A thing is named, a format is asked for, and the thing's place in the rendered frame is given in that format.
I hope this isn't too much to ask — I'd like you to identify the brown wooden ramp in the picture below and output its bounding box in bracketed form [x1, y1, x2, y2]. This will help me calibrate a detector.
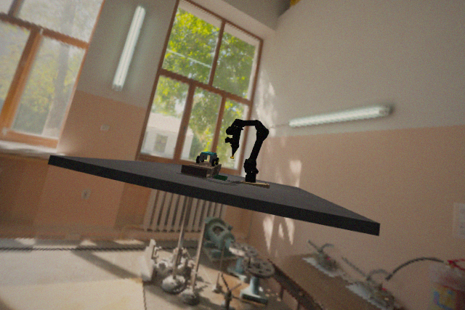
[181, 161, 222, 179]

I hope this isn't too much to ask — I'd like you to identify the green tray rim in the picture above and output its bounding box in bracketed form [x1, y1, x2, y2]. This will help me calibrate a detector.
[214, 175, 227, 181]

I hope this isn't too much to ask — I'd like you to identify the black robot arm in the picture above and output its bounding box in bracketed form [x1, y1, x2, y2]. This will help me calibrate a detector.
[226, 119, 269, 183]

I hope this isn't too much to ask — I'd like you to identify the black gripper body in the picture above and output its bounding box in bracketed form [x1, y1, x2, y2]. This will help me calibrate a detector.
[230, 134, 240, 147]

